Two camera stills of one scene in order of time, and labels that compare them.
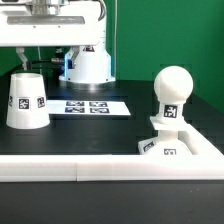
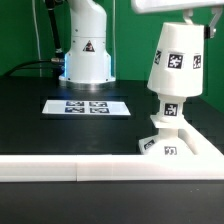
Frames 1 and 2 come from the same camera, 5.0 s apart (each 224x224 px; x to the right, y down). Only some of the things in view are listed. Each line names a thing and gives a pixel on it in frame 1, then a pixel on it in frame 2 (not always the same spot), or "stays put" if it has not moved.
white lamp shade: [27, 106] → [177, 66]
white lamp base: [168, 141] stays put
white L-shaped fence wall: [205, 163] stays put
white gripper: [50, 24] → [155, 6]
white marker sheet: [86, 108] stays put
